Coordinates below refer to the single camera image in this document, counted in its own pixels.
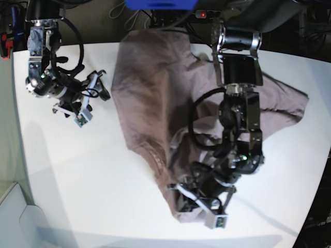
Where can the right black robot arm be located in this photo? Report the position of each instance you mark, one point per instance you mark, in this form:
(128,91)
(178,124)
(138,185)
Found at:
(45,78)

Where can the blue plastic box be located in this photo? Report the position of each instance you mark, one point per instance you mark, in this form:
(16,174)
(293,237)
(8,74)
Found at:
(161,4)

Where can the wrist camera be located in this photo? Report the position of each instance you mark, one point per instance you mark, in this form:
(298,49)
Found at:
(83,117)
(213,221)

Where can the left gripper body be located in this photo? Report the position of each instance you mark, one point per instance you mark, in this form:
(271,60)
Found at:
(210,188)

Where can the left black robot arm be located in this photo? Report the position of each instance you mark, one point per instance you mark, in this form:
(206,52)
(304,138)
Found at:
(235,44)

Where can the red and black clamp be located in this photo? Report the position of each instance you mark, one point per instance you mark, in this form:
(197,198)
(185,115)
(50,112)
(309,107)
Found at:
(6,45)

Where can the mauve t-shirt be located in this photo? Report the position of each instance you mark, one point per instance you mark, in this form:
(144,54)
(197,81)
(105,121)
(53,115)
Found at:
(156,81)

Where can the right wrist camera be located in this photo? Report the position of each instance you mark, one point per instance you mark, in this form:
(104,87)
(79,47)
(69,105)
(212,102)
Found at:
(83,117)

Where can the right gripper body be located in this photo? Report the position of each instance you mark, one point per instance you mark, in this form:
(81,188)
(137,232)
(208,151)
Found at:
(74,96)

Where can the grey rounded bin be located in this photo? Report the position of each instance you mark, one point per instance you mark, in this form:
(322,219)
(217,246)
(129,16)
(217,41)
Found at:
(21,224)

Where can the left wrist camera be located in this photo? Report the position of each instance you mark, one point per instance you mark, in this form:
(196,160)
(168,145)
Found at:
(213,221)

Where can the black power strip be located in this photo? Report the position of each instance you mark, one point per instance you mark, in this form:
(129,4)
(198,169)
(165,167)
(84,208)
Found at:
(207,14)

